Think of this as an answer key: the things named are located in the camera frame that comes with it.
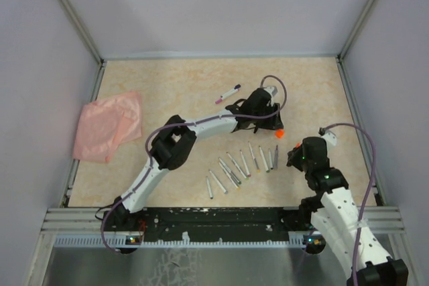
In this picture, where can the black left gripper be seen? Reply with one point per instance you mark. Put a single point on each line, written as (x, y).
(273, 122)

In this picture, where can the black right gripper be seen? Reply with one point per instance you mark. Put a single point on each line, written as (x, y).
(293, 157)

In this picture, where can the grey purple pen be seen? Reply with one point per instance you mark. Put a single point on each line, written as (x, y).
(275, 160)

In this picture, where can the black capped white marker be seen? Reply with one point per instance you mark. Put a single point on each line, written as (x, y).
(270, 159)

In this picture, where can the orange highlighter cap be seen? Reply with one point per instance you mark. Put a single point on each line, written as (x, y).
(279, 133)

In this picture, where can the dark green capped marker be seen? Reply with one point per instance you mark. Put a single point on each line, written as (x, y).
(266, 167)

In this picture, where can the pink capped marker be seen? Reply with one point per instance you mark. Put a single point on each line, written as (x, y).
(247, 172)

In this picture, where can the light green capped marker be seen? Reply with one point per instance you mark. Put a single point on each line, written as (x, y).
(237, 166)

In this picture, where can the yellow capped white marker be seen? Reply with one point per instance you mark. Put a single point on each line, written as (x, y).
(229, 176)

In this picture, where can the grey blue capped marker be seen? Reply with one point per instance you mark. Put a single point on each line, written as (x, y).
(219, 183)

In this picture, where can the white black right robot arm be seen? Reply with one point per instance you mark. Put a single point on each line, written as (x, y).
(333, 212)

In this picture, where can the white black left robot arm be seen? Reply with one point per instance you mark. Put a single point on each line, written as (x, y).
(171, 145)

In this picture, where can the pink cloth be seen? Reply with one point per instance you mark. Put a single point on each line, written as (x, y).
(106, 124)

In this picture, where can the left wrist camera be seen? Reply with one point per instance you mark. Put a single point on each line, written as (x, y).
(272, 90)

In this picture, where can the aluminium frame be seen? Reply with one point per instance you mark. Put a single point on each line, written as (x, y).
(359, 67)

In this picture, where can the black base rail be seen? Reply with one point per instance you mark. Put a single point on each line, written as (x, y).
(229, 224)

